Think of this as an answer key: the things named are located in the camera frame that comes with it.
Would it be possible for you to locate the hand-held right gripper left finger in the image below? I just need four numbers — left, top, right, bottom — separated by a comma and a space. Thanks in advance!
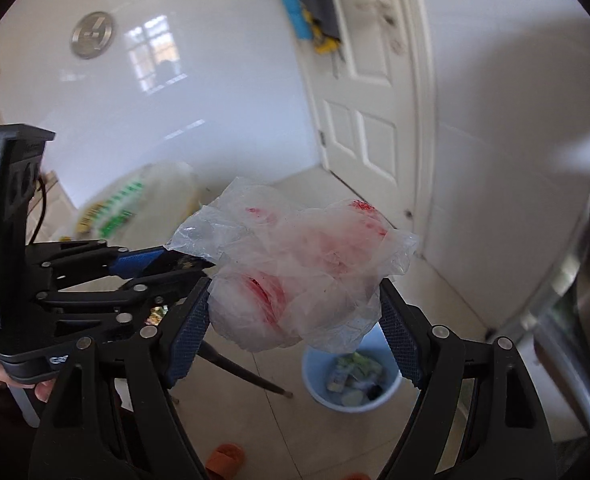
28, 275, 213, 480

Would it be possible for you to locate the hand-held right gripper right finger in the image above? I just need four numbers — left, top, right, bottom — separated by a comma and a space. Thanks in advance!
375, 277, 558, 480

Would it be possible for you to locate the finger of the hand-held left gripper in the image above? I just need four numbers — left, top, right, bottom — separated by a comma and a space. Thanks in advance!
40, 240, 216, 291
35, 267, 211, 345

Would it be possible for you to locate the light blue waste bin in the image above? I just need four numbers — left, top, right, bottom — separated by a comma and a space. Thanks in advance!
301, 322, 403, 407

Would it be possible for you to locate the clear plastic bag red print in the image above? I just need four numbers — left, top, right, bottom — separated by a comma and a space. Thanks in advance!
165, 176, 421, 355

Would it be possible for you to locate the green wrapper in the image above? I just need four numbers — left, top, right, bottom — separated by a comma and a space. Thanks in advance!
337, 352, 383, 377

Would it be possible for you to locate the white sack with green print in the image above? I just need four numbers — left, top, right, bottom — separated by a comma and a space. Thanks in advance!
75, 162, 201, 251

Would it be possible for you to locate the dark chair leg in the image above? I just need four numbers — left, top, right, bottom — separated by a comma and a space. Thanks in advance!
197, 342, 294, 398

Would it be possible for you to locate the orange slipper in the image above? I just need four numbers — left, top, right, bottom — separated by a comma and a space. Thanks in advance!
205, 443, 246, 480

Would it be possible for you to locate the white panel door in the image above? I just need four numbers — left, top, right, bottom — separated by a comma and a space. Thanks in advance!
295, 0, 436, 256

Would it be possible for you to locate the yellow hanging cloth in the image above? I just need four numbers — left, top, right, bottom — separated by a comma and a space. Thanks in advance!
305, 10, 338, 55

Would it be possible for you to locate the blue hanging towel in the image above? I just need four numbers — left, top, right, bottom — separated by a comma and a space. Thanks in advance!
270, 0, 313, 41

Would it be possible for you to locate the grey hanging cloth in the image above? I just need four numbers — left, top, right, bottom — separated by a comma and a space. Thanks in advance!
287, 0, 341, 41

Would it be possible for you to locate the black cable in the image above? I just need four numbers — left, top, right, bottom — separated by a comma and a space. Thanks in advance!
28, 175, 48, 243

